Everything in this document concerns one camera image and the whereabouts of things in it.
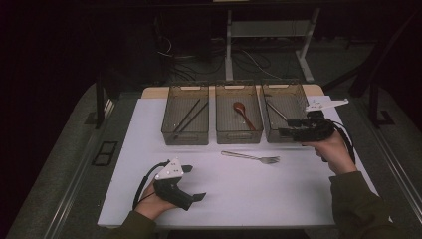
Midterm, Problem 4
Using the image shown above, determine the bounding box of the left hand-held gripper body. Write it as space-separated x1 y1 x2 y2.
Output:
152 157 195 212

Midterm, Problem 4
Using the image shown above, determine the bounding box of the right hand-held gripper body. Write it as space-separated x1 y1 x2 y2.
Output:
292 98 350 143

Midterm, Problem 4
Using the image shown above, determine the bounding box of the smoked transparent plastic bin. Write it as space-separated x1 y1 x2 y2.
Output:
260 82 317 144
214 83 264 145
160 85 210 146

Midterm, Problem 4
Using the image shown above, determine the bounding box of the black chopstick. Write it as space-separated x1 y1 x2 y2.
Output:
172 98 202 133
178 101 209 133

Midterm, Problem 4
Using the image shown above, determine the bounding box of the person's left hand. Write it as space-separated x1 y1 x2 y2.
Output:
133 183 177 222

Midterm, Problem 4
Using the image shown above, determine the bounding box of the steel fork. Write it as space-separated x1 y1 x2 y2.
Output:
220 150 282 165

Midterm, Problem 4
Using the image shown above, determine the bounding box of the black metal stand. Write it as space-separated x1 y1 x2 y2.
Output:
367 83 396 128
95 71 116 130

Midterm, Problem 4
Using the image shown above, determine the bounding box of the left hand-held gripper black cable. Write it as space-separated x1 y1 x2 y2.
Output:
131 160 171 211

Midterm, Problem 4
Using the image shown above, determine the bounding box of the hand-held gripper black cable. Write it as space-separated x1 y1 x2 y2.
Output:
330 119 356 165
131 160 171 211

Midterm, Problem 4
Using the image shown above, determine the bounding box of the right hand-held gripper black cable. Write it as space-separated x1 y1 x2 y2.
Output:
330 119 356 165

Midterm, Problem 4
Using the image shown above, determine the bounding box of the white metal desk frame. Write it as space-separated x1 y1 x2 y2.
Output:
225 8 321 84

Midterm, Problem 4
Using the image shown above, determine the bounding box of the metal floor rail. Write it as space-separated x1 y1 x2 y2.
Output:
352 99 422 217
43 99 115 239

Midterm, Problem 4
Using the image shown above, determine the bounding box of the tangle of floor cables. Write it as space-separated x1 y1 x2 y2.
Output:
155 36 300 83

